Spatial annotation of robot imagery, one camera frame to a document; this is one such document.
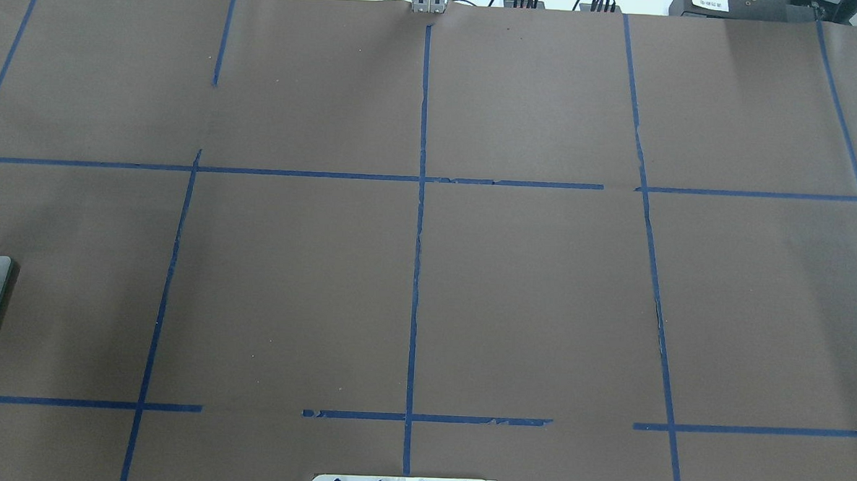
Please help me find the black computer box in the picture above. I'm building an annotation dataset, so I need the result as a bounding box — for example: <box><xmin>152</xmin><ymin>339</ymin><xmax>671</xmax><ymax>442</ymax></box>
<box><xmin>668</xmin><ymin>0</ymin><xmax>818</xmax><ymax>23</ymax></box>

